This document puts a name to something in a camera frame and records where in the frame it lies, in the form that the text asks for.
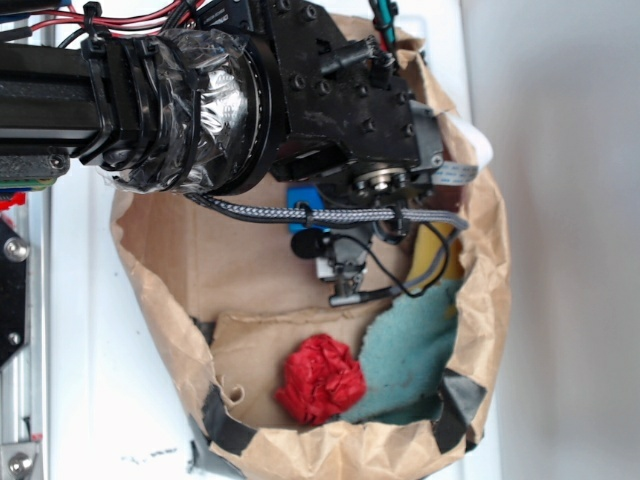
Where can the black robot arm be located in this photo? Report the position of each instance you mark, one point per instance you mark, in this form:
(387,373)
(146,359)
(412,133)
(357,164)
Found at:
(209,97)

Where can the teal cloth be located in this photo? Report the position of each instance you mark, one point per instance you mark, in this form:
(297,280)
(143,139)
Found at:
(403,356)

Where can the blue wooden block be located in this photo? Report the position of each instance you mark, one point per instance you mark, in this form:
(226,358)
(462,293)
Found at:
(305,198)

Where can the yellow sponge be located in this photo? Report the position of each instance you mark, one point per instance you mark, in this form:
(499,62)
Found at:
(426,246)

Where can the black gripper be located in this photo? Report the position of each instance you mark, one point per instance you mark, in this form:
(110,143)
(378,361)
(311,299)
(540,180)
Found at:
(322,108)

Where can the aluminium frame rail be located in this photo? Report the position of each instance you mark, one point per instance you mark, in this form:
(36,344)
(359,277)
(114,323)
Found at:
(24,380)

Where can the small black microphone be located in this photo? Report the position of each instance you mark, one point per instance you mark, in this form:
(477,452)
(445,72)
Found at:
(310,243)

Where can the brown paper bag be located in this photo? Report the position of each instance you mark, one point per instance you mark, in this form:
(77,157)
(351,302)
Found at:
(227,302)

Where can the metal corner bracket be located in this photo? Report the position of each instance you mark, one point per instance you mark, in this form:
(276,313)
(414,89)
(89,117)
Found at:
(21,461)

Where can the black mounting plate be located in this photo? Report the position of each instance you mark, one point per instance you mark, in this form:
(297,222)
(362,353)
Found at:
(15,323)

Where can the red crumpled paper ball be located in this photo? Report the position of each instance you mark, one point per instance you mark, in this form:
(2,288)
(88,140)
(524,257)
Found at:
(321,381)

